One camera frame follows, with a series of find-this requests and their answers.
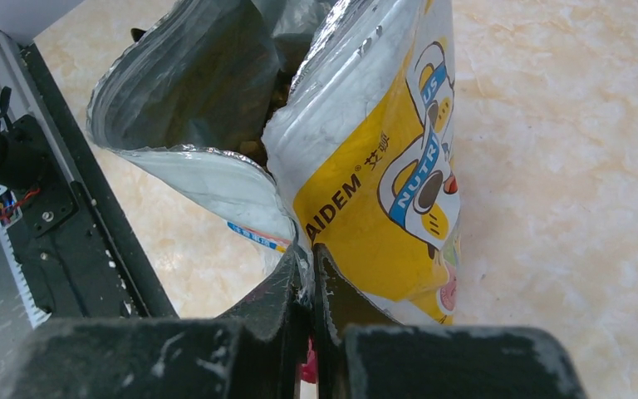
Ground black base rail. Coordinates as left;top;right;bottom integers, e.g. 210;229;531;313
0;32;176;327

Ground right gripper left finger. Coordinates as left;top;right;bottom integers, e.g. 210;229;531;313
0;251;303;398

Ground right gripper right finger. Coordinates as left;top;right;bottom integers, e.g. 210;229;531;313
312;244;586;398

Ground pet food bag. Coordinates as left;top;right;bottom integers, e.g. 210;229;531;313
86;1;461;324

